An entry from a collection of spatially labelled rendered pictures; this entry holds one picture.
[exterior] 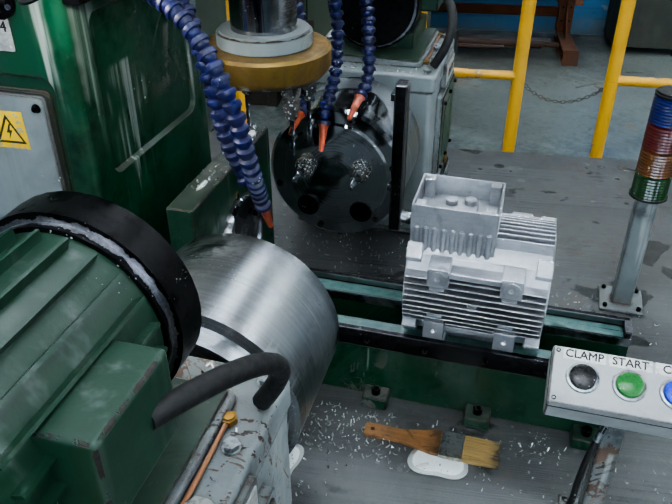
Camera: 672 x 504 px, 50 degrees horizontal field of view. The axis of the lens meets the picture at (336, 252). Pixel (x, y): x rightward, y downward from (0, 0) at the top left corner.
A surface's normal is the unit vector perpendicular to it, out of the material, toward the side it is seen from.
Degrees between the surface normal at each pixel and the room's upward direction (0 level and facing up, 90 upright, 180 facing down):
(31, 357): 40
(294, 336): 54
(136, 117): 90
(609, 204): 0
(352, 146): 90
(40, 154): 90
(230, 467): 0
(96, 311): 50
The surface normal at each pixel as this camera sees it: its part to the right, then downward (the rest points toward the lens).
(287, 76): 0.40, 0.50
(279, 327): 0.70, -0.47
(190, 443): 0.00, -0.84
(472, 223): -0.27, 0.52
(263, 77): 0.02, 0.54
